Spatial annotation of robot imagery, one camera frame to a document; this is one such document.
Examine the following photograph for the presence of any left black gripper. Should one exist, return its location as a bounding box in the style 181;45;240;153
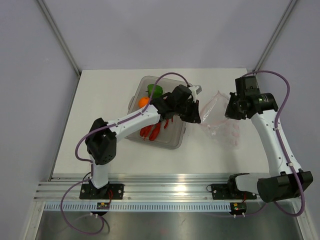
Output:
174;98;201;124

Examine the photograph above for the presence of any clear zip top bag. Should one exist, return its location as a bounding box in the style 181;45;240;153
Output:
199;91;241;149

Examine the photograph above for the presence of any green bell pepper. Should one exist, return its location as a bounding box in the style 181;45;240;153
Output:
147;84;164;99

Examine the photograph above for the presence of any red toy lobster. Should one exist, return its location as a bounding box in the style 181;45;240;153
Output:
139;122;162;141

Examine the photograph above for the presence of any orange fruit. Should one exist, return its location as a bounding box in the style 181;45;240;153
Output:
138;96;150;109

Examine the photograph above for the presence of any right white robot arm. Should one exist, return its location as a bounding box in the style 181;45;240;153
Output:
225;76;314;203

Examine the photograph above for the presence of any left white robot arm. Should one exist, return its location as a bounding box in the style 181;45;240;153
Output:
85;84;202;199

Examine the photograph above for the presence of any clear grey plastic container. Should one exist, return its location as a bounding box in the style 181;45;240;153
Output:
117;75;199;149

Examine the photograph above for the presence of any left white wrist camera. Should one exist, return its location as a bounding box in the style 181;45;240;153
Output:
188;85;202;99

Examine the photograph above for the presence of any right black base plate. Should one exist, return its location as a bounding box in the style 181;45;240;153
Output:
206;183;257;201

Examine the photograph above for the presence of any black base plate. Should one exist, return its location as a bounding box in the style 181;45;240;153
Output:
206;183;257;201
79;183;125;200

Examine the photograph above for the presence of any aluminium mounting rail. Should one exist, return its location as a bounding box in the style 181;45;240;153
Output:
33;173;230;202

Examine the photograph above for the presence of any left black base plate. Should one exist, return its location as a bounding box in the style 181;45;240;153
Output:
79;183;125;200

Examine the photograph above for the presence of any right aluminium frame post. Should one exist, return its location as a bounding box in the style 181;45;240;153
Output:
252;0;299;77

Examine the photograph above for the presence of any aluminium frame post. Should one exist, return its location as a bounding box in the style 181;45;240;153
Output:
252;0;299;77
35;0;82;79

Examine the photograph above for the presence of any white slotted cable duct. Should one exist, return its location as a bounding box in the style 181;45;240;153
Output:
44;201;231;213

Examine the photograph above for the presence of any left aluminium frame post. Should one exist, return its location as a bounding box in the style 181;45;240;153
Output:
35;0;82;79

